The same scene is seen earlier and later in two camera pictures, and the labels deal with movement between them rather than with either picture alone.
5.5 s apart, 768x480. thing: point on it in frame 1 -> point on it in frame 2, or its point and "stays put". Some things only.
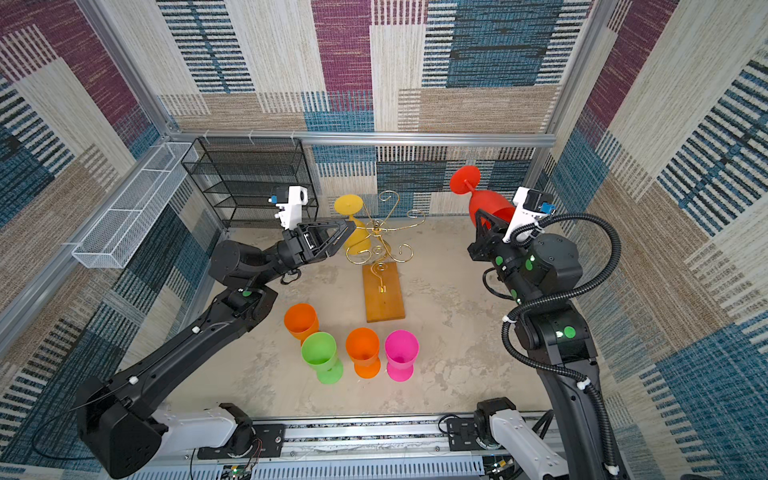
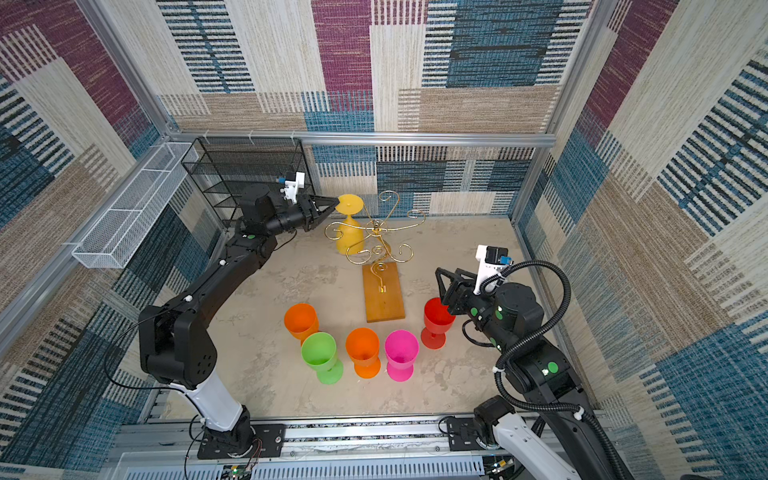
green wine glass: [319, 350] stays put
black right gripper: [487, 240] -> [459, 292]
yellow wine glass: [359, 241] stays put
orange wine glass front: [301, 320] stays put
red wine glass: [465, 180] -> [438, 321]
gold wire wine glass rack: [382, 277] stays put
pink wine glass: [401, 350] stays put
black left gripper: [298, 245] -> [312, 218]
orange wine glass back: [362, 345] stays put
